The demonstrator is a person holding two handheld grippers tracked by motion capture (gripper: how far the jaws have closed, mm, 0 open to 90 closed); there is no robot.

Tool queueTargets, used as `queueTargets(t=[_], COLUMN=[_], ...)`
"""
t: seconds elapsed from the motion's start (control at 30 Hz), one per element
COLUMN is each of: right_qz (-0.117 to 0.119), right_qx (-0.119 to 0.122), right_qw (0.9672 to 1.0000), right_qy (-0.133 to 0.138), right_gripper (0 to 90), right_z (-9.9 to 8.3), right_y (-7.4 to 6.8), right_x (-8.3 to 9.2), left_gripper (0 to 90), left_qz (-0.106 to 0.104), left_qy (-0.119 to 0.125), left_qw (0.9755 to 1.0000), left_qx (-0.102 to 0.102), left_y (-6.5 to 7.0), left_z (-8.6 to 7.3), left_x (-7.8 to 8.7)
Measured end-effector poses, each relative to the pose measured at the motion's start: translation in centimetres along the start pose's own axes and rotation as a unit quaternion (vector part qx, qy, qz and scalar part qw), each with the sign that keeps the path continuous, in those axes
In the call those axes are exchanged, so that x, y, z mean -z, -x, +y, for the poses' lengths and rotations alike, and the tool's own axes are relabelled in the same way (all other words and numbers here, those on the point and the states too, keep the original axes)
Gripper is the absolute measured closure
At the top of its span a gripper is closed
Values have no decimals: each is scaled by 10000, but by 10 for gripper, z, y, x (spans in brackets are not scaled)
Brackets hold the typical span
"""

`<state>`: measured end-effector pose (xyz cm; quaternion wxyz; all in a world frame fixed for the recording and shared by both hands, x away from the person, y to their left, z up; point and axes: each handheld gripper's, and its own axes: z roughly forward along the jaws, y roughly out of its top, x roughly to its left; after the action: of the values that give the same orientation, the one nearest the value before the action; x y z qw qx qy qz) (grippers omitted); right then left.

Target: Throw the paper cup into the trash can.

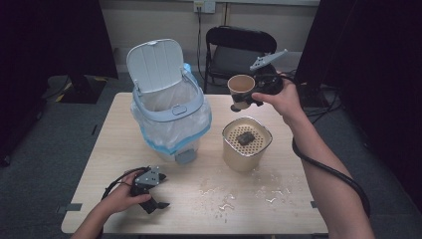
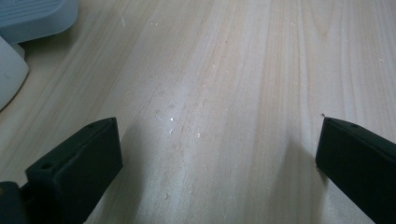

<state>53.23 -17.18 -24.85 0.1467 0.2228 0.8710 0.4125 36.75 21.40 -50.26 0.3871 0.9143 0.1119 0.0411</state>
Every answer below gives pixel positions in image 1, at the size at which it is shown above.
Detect black curtain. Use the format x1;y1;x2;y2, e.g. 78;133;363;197
0;0;119;167
293;0;422;215

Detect white trash can grey lid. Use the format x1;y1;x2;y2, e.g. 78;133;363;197
125;38;213;166

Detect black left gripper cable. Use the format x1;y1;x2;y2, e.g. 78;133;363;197
101;165;151;201

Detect clear blue-edged trash bag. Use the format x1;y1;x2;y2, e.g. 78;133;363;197
129;62;213;157

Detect black folding chair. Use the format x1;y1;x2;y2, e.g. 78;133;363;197
202;25;278;96

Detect dark tea residue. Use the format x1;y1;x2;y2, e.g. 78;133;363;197
235;130;257;146

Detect white wall socket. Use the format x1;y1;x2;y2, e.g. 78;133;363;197
193;0;217;15

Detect black floor cables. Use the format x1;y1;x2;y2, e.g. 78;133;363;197
275;69;343;137

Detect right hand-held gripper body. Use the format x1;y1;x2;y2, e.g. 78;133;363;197
249;48;289;97

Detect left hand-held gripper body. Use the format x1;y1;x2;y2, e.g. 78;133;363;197
129;165;161;215

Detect person's left hand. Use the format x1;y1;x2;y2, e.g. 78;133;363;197
105;179;152;215

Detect person's right hand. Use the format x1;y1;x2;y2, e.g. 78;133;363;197
251;77;306;126

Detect beige strainer container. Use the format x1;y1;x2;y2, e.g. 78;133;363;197
221;116;274;173

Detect black stand base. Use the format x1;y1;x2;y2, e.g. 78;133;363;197
59;74;107;105
298;81;333;109

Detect black wall cable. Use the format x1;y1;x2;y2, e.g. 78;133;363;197
196;7;208;86

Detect brown paper cup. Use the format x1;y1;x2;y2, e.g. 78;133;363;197
227;74;257;111

